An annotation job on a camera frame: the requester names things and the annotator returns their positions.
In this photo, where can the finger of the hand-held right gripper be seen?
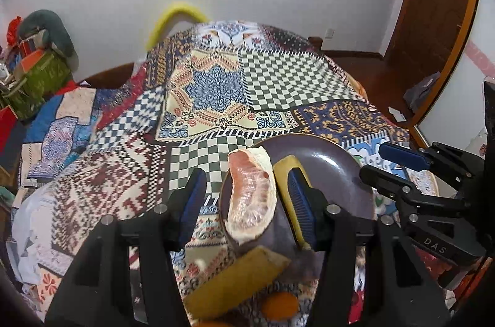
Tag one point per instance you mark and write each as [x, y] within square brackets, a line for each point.
[402, 156]
[390, 183]

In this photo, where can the white paper sheet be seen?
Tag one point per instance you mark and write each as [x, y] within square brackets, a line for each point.
[397, 113]

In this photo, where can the peeled pomelo segment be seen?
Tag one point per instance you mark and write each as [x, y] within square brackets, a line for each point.
[247, 195]

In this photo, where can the white wall socket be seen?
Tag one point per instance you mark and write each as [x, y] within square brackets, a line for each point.
[329, 32]

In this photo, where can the yellow foam tube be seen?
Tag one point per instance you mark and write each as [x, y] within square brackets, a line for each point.
[174, 11]

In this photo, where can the dark brown round plate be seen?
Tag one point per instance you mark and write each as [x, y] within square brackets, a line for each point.
[332, 172]

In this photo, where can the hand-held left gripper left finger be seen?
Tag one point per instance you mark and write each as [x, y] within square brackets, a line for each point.
[193, 203]

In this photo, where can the orange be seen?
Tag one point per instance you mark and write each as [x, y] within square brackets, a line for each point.
[279, 305]
[210, 324]

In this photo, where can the red flat box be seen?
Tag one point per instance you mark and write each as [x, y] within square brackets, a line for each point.
[7, 129]

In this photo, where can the orange small box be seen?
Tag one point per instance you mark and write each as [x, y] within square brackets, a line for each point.
[34, 60]

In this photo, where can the green cardboard box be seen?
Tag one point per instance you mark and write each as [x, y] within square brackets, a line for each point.
[42, 79]

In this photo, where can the patchwork printed blanket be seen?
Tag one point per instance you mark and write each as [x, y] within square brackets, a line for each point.
[216, 87]

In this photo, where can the grey bag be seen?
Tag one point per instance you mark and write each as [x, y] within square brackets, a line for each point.
[423, 93]

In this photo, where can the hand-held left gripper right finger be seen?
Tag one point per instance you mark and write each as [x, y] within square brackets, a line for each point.
[303, 211]

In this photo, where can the green neck pillow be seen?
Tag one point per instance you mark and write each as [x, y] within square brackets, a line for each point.
[50, 25]

